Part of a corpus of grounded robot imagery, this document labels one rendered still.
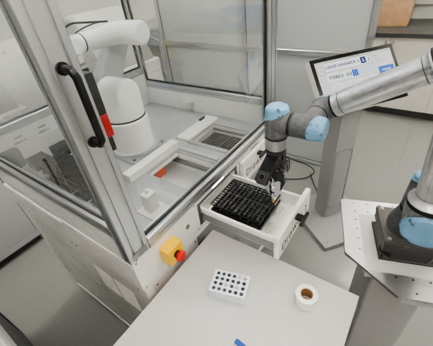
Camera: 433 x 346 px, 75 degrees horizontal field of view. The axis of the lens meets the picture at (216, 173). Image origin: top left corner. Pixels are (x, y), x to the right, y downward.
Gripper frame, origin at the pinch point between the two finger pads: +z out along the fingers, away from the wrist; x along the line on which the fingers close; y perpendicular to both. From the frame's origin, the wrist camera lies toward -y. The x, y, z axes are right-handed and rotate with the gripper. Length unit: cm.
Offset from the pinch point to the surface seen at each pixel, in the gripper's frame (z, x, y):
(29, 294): 94, 144, -71
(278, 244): 3.7, -10.4, -17.6
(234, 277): 15.6, 0.4, -29.2
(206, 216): 7.5, 20.7, -15.9
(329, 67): -21, 7, 83
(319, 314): 17.7, -28.2, -25.6
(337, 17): -32, 25, 154
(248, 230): 5.3, 1.8, -15.7
